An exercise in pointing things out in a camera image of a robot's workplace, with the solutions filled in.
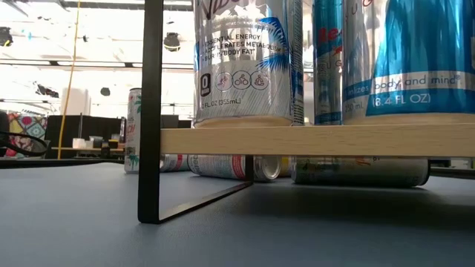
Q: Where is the white Celsius Arctic Vibe can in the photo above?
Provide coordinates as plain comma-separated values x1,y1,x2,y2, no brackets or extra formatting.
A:
192,0,305,129

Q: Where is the blue silver Red Bull can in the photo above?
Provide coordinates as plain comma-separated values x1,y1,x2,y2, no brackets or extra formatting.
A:
312,0,344,126
341,0,475,125

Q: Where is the white Celsius Tropical Vibe can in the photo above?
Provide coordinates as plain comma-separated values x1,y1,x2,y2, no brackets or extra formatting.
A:
291,156,431,188

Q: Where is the white Celsius Peach Vibe can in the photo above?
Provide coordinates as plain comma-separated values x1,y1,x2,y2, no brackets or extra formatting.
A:
160,154,190,173
187,154,282,182
124,88,143,174

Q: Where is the black ceiling device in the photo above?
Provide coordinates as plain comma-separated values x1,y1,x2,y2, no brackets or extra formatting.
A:
163,32,182,53

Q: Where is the black cabinet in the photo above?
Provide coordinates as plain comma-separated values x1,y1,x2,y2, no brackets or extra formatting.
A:
44,114,127,160

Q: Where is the white column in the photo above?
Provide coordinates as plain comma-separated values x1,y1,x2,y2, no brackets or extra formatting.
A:
61,87,92,116

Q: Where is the colourful patterned cloth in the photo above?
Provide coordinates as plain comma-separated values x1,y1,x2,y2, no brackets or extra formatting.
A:
7,113,49,159

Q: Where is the wooden shelf black metal frame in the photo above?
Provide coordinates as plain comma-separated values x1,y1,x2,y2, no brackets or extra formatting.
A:
137,0,475,225

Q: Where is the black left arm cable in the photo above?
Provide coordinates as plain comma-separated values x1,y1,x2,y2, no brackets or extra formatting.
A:
0,131,49,157

